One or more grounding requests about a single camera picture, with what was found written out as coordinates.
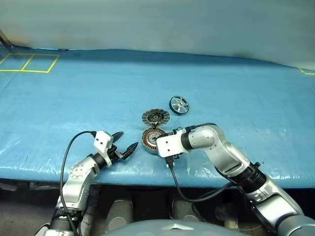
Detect metal angled bracket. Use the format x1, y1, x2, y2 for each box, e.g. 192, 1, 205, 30
0, 29, 13, 50

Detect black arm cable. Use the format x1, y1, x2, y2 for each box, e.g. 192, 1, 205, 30
165, 156, 245, 203
60, 130, 97, 236

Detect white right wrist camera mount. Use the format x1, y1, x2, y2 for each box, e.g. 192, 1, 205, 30
156, 133, 185, 157

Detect round motor housing copper windings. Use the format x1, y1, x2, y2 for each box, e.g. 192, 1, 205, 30
141, 127, 168, 156

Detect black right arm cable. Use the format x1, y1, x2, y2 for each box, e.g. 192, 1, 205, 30
165, 156, 245, 203

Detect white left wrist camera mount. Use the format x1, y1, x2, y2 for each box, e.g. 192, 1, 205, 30
94, 131, 114, 168

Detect grey robot torso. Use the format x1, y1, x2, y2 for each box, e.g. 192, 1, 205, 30
100, 217, 249, 236

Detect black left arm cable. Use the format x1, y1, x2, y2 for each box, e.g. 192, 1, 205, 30
60, 130, 97, 236

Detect grey rounded shape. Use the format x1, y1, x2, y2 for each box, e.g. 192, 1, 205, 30
171, 199, 203, 222
106, 199, 134, 232

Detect yellow tape double square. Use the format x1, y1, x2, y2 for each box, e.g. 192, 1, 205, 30
0, 53, 61, 74

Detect round hinged motor lid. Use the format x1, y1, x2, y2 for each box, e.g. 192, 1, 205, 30
141, 108, 171, 128

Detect silver spoked rotor black rim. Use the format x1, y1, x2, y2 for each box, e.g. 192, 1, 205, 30
169, 95, 191, 117

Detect blue plastic table cover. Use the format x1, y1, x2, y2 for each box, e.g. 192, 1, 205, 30
0, 45, 315, 190

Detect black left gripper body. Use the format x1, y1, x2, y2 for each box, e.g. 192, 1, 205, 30
107, 145, 124, 166

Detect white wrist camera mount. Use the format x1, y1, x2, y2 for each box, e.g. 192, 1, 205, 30
156, 133, 185, 157
94, 131, 114, 168

